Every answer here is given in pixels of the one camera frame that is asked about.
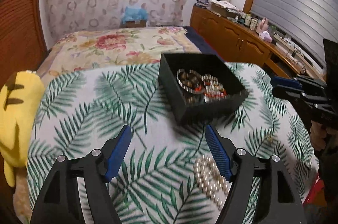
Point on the blue plastic bag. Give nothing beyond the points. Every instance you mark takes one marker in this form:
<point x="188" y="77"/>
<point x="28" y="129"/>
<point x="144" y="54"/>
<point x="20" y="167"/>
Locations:
<point x="134" y="14"/>

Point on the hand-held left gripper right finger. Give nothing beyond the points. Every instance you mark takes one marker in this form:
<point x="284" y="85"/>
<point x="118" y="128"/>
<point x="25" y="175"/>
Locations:
<point x="219" y="155"/>

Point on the yellow plush toy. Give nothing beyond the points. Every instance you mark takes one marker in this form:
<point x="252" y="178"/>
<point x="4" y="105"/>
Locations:
<point x="15" y="134"/>

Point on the wooden sideboard cabinet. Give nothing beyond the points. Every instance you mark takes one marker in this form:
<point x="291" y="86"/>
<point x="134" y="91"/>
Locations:
<point x="232" y="31"/>

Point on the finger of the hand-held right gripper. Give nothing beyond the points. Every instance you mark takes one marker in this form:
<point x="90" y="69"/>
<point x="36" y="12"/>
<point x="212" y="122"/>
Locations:
<point x="285" y="81"/>
<point x="290" y="94"/>

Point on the white power strip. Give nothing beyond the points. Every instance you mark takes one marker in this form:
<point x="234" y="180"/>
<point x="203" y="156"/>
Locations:
<point x="286" y="43"/>

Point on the black box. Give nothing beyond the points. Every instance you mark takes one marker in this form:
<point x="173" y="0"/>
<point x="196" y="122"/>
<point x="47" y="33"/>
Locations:
<point x="211" y="113"/>

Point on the floral blanket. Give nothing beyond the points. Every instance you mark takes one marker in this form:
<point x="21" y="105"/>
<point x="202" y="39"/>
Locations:
<point x="105" y="49"/>

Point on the cardboard box with floral cloth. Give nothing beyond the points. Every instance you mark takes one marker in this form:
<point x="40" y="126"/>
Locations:
<point x="224" y="8"/>

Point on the pink tissue box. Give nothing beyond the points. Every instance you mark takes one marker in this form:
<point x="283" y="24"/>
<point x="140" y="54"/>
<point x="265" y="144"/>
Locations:
<point x="265" y="36"/>

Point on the green leaf print cloth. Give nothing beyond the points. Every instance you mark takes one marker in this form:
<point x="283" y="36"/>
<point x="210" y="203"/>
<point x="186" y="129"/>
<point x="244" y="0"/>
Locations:
<point x="92" y="107"/>

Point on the small wooden box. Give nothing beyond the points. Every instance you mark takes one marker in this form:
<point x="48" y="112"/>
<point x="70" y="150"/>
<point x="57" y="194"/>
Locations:
<point x="134" y="23"/>

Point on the pink figurine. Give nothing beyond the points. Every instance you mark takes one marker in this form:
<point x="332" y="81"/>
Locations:
<point x="262" y="24"/>

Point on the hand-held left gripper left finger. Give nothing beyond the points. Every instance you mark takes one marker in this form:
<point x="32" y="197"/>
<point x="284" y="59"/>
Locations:
<point x="118" y="152"/>

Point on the brown louvered wardrobe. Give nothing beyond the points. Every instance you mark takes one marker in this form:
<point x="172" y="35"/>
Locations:
<point x="18" y="15"/>

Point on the person's right hand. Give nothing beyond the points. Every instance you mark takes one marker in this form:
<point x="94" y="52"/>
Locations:
<point x="318" y="136"/>

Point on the group of cosmetic bottles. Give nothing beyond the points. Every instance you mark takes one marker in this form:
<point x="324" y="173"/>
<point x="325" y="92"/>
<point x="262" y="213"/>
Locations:
<point x="248" y="20"/>

